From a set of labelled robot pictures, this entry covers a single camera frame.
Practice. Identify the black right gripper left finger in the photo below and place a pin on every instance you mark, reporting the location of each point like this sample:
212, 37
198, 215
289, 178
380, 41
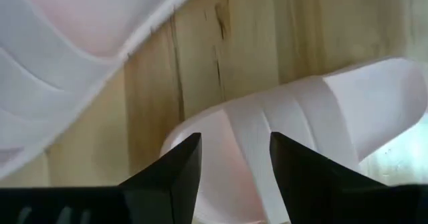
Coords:
167, 190

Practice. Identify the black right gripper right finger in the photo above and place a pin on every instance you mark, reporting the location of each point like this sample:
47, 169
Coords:
317, 190

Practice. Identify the pink slide sandal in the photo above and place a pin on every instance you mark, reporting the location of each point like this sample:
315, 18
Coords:
334, 110
67, 50

